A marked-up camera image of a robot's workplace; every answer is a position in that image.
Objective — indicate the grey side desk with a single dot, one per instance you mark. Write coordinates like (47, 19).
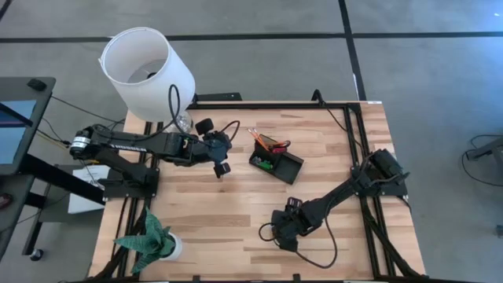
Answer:
(19, 88)

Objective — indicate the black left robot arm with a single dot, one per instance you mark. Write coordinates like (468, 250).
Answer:
(129, 139)

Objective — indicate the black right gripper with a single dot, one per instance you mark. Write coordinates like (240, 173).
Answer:
(298, 222)

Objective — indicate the white box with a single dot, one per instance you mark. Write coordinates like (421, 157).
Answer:
(82, 204)

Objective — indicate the green plant in white pot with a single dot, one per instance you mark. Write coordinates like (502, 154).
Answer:
(151, 241)

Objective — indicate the white shade table lamp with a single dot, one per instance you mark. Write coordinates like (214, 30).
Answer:
(157, 86)

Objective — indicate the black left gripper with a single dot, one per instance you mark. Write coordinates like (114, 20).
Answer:
(208, 149)

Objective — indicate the small black desk object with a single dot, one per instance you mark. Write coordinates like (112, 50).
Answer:
(37, 84)

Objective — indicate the black caster wheel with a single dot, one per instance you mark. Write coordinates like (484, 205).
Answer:
(36, 254)

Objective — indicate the black mesh desk organizer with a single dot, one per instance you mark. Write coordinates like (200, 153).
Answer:
(288, 169)

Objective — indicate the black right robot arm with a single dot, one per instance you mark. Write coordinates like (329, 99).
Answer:
(342, 192)

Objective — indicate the monitor with blue screen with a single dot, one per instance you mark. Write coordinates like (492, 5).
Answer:
(15, 137)

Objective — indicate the green eraser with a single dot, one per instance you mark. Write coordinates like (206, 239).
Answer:
(266, 165)

